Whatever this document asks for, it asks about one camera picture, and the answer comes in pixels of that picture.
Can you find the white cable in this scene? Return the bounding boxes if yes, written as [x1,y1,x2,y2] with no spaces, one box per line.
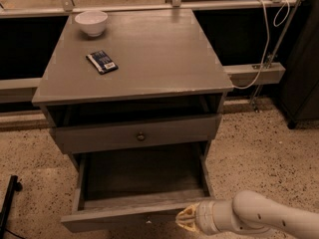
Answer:
[230,0,292,91]

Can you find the grey wooden drawer cabinet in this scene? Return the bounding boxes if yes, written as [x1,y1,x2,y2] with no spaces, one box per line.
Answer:
[31,8,234,171]

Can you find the grey metal railing frame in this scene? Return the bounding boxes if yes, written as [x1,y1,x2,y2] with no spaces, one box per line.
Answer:
[0,0,308,105]

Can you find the dark blue snack packet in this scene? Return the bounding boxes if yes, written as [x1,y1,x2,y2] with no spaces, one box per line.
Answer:
[86,50,119,75]

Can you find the dark cabinet at right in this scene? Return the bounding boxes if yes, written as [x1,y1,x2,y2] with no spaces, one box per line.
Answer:
[278,0,319,129]

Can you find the white ceramic bowl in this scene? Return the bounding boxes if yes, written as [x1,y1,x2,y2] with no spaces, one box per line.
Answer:
[75,11,108,37]

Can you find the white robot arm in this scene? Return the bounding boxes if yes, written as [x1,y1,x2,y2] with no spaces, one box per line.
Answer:
[175,190,319,239]

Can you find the thin metal tripod leg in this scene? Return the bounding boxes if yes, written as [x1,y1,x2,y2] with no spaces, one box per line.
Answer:
[249,0,302,113]

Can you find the black stand base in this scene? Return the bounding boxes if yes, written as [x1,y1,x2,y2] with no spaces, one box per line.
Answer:
[0,175,22,239]

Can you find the grey top drawer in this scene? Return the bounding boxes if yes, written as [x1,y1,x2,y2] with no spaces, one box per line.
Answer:
[51,115,221,154]

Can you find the grey drawer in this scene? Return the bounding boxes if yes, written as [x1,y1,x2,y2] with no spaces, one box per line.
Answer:
[51,115,221,154]
[61,141,214,233]

